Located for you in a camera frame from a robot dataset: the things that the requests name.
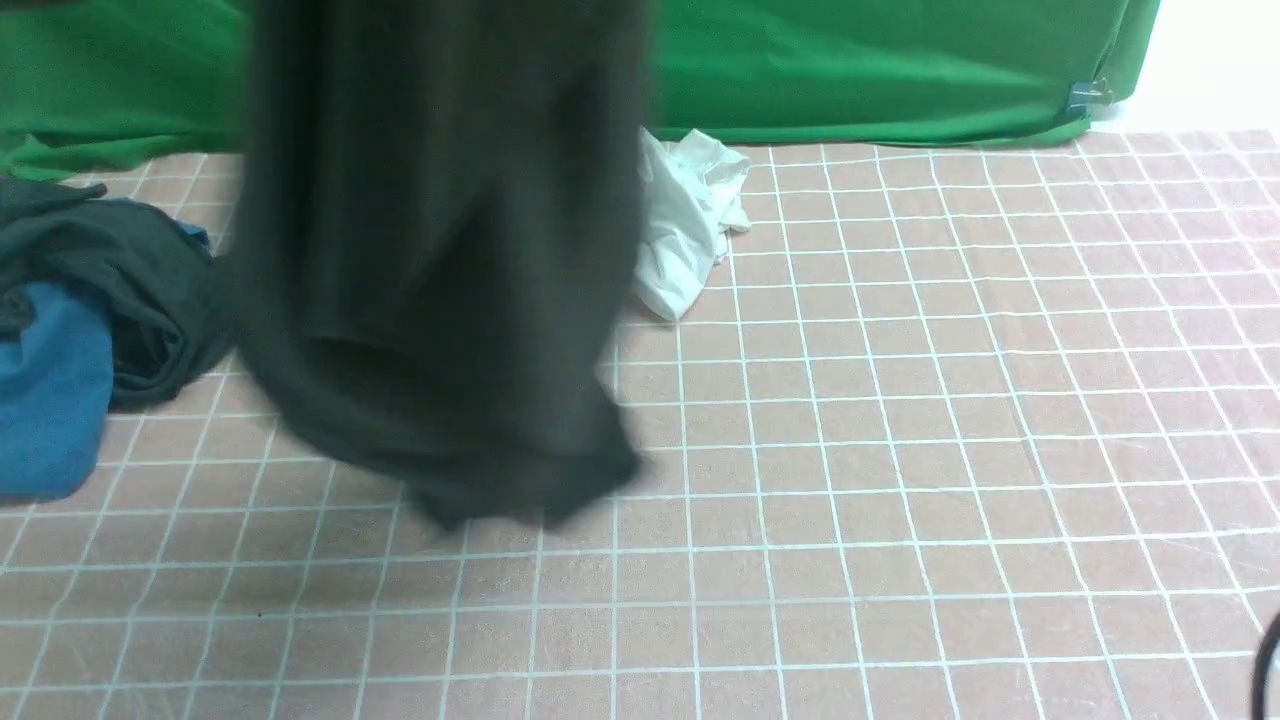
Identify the dark gray long-sleeve top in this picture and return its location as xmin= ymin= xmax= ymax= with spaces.
xmin=220 ymin=1 xmax=650 ymax=529

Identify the dark teal shirt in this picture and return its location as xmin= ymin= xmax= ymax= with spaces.
xmin=1 ymin=178 xmax=233 ymax=411

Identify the blue t-shirt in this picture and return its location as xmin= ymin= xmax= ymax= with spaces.
xmin=1 ymin=282 xmax=113 ymax=501

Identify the white shirt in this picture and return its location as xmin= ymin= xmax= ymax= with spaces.
xmin=635 ymin=129 xmax=751 ymax=322

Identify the metal binder clip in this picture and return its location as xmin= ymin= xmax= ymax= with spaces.
xmin=1062 ymin=77 xmax=1114 ymax=117

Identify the green backdrop cloth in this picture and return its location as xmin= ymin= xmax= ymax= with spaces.
xmin=1 ymin=1 xmax=1158 ymax=179

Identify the black camera cable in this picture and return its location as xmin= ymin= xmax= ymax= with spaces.
xmin=1252 ymin=610 xmax=1280 ymax=720

